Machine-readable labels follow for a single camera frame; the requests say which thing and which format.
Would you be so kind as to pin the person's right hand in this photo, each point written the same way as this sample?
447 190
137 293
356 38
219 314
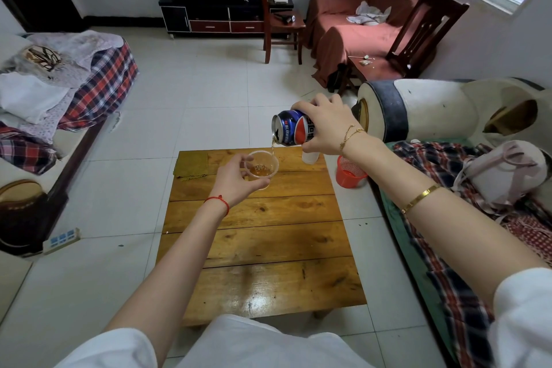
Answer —
334 126

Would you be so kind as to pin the person's left hand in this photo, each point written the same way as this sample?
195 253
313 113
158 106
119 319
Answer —
228 182

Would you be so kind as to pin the person's left thumb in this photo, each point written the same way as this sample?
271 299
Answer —
258 185

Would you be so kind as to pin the person's right thumb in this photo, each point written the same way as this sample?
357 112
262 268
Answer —
311 147

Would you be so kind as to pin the blue soda can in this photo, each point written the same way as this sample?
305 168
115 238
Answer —
293 127

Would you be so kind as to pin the clear plastic cup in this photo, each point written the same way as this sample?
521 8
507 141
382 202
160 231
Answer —
272 160

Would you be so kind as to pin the person's left forearm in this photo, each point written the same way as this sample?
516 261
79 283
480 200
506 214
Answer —
172 281

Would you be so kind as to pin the person's right forearm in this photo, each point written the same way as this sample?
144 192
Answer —
440 225

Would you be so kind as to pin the white plastic cup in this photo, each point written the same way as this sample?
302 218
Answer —
310 158

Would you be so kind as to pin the brown fizzy drink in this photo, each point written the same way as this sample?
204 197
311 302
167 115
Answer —
261 171

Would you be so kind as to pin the red plastic waste basket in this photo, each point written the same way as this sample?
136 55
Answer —
348 173

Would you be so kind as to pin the low wooden table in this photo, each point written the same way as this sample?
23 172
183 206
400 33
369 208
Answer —
263 247

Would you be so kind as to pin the small white scraps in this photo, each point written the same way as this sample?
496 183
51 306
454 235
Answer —
366 60

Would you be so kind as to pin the red covered sofa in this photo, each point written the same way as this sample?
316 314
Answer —
353 35

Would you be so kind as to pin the gold bangle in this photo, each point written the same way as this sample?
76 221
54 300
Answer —
420 198

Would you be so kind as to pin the green sofa cover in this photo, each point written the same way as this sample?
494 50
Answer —
407 234

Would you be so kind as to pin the white sofa with dark band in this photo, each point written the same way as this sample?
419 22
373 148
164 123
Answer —
435 109

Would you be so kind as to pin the black flashlight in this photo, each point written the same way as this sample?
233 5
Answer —
284 17

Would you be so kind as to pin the white crumpled clothes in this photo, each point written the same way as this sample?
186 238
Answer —
368 14

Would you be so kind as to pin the dark slatted wooden chair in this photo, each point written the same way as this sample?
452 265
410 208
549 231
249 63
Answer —
416 35

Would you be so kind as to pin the person's white shirt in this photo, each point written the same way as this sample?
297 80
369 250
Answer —
267 346

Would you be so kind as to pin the black television stand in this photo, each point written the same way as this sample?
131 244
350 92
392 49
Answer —
211 16

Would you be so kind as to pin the blue red plaid blanket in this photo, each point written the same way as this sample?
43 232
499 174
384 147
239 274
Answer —
448 277

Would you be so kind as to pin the pink handbag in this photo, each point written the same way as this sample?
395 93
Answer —
504 173

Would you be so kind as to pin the white power strip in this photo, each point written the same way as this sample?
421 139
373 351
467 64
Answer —
62 240

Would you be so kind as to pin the dark wooden sofa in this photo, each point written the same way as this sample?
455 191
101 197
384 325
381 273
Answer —
39 204

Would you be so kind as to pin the purple floral cloth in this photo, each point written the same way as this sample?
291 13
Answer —
80 45

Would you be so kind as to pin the red white patterned cloth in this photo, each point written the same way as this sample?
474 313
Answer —
530 232

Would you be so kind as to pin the dark plaid cloth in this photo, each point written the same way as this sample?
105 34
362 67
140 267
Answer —
23 150

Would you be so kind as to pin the white folded cloth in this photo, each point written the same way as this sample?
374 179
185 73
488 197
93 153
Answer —
30 96

